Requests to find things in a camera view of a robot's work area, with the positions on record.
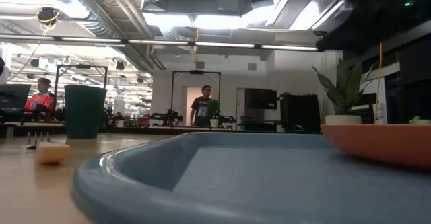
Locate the black computer monitor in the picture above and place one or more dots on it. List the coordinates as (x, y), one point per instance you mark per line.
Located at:
(13, 96)

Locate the dark green ribbed cup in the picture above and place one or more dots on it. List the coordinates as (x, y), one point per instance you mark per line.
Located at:
(84, 113)

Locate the black overhead camera frame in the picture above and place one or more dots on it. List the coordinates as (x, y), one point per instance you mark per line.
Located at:
(81, 66)
(197, 72)

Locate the small white container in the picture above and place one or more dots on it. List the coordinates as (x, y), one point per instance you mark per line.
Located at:
(380, 114)

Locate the black wall screen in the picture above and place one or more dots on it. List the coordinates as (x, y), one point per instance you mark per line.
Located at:
(261, 99)

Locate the blue plastic tray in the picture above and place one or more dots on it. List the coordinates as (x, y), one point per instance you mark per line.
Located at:
(269, 183)

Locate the orange round plate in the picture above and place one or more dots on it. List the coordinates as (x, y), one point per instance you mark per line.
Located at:
(387, 143)

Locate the long dark background workbench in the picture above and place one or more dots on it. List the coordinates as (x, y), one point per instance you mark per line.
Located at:
(134, 130)

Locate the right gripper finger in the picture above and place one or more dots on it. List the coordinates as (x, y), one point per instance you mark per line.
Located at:
(350, 35)

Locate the long ceiling light bar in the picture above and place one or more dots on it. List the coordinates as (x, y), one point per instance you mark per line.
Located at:
(222, 44)

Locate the snake plant in white pot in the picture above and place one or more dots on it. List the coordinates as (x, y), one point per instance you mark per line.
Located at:
(345, 89)

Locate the person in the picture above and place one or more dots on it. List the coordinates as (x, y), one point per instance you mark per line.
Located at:
(39, 101)
(202, 109)

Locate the small white green object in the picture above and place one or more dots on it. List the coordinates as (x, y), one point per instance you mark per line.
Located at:
(421, 121)

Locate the small potted plant white pot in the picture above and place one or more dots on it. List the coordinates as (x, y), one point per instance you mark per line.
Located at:
(214, 122)

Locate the black background robot arm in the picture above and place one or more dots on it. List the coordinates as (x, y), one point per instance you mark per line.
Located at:
(168, 118)

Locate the black cabinet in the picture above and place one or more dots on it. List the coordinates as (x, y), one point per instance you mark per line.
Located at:
(299, 113)

